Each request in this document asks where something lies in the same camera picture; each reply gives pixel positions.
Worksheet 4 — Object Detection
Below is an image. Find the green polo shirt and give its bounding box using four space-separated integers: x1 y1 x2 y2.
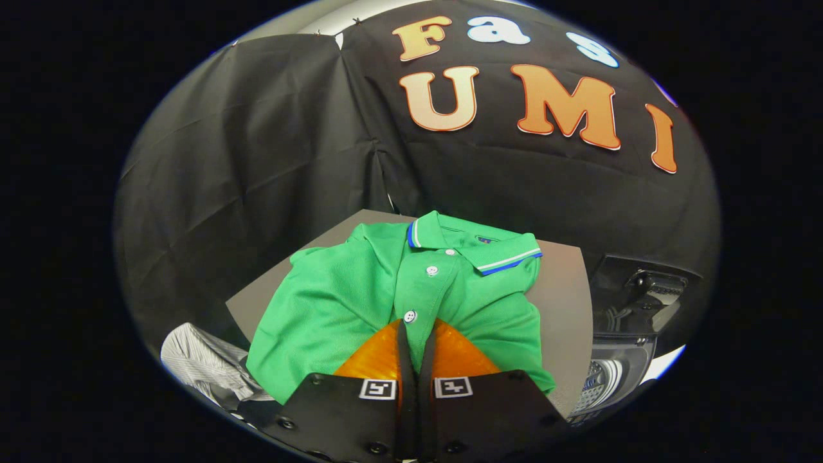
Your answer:
246 211 557 404

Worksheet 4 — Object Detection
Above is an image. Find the white striped garment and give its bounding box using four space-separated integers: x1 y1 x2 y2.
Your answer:
161 323 274 412

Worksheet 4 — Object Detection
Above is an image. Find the grey top-load washing machine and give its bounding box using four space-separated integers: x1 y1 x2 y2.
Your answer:
569 333 658 426

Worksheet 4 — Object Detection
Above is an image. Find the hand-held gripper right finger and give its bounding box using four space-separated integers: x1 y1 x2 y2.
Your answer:
418 318 570 461

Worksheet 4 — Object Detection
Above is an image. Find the dark washing machine lid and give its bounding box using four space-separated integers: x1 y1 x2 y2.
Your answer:
590 254 703 336

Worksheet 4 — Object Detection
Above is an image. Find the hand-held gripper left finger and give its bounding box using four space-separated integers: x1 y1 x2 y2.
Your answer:
273 318 416 461

